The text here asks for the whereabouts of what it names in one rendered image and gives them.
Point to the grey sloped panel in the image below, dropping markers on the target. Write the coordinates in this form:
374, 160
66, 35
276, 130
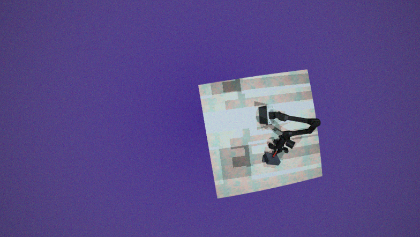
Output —
270, 160

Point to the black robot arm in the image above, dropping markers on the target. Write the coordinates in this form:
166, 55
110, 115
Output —
285, 137

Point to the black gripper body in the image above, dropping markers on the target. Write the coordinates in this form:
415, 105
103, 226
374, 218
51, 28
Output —
278, 146

